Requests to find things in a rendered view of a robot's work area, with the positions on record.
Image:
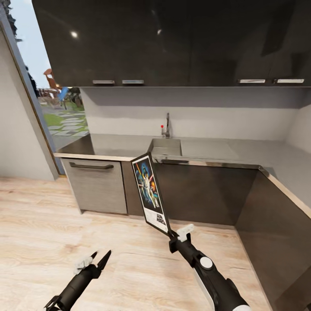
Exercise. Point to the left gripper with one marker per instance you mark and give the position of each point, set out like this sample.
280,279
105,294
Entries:
81,281

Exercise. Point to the poster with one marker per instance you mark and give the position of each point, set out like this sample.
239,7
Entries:
150,193

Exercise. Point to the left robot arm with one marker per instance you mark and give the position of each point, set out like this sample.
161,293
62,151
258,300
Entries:
84,272

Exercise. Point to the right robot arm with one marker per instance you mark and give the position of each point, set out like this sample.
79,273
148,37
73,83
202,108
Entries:
222,294

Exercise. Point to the drop in sink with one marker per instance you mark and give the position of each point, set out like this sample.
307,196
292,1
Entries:
201,149

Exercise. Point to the cabinet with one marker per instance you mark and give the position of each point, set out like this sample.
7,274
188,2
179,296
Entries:
251,43
117,43

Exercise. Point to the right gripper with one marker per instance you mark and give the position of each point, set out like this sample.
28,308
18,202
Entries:
177,245

